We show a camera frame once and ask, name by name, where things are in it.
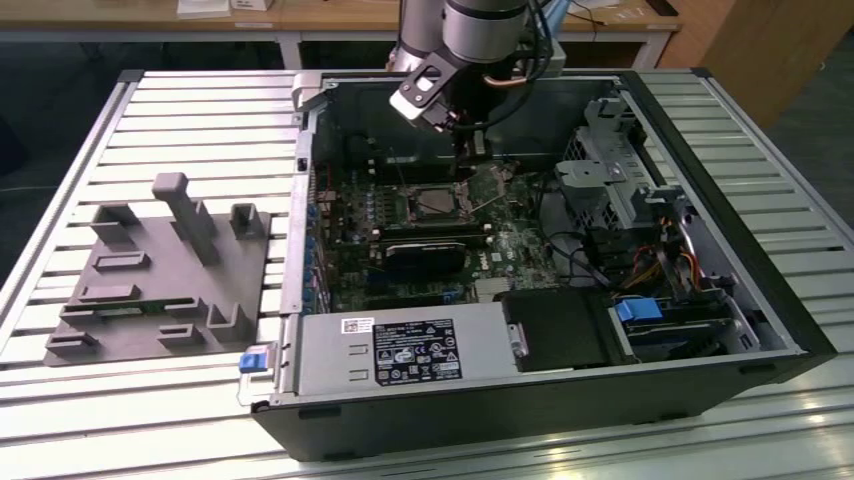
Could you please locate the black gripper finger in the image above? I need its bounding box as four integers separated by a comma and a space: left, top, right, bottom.
455, 130, 491, 174

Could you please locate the metal socket cover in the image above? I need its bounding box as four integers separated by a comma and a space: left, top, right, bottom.
464, 159, 520, 215

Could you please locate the silver CPU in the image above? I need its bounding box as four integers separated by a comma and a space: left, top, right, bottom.
413, 188, 456, 214

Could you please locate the metal wire locking lever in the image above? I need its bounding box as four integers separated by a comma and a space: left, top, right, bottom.
468, 189, 507, 216
388, 148, 411, 195

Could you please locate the black RAM slot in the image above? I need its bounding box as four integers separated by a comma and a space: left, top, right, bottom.
369, 158, 460, 174
376, 224, 483, 236
377, 231, 485, 244
372, 169, 461, 184

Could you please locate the CPU socket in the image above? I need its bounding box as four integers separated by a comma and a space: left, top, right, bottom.
397, 182, 472, 224

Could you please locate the silver drive cage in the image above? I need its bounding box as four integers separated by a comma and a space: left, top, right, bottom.
551, 97, 689, 232

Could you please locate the green motherboard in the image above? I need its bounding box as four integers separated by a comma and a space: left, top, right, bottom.
310, 158, 568, 312

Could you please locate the black graphics card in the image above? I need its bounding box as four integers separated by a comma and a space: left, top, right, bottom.
380, 239, 469, 282

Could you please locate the small silver heatsink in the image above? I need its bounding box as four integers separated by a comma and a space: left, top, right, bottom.
473, 277, 513, 302

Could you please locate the wooden desk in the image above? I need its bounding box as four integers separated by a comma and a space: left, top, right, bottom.
0, 0, 683, 71

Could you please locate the hard disk in blue carrier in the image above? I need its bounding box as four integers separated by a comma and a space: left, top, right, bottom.
607, 295, 735, 362

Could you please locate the wooden cabinet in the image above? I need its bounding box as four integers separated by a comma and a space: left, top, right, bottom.
656, 0, 854, 130

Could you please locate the silver power supply unit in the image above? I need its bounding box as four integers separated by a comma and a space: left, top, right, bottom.
290, 301, 523, 397

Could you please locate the blue case latch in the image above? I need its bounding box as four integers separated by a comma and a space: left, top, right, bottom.
237, 344, 278, 376

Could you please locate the grey parts rack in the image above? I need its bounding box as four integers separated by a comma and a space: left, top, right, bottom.
40, 172, 274, 370

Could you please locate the black PC case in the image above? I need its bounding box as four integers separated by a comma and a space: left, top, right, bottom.
249, 67, 839, 464

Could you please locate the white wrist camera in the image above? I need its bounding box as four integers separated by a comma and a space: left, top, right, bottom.
388, 52, 463, 132

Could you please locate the black cable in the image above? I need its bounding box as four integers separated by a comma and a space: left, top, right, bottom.
540, 172, 612, 290

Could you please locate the orange yellow wire bundle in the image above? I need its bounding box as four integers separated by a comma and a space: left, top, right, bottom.
625, 214, 707, 294

